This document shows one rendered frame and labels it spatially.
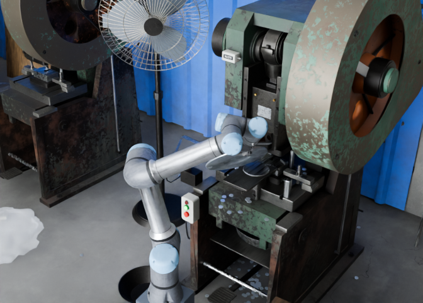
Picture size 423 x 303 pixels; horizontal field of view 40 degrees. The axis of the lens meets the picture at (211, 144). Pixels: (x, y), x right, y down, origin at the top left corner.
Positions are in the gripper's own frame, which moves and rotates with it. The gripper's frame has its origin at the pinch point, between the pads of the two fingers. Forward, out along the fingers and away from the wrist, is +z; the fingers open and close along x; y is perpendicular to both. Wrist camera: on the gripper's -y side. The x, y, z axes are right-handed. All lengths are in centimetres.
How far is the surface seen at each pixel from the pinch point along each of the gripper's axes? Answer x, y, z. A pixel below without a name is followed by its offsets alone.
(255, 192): 14.4, -9.0, 24.0
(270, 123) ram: -12.8, -16.5, 4.8
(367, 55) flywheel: -23, -46, -40
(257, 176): 8.1, -9.7, 17.7
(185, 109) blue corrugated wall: -91, -15, 199
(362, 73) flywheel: -14, -40, -44
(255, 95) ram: -25.4, -10.4, 1.2
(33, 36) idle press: -90, 88, 57
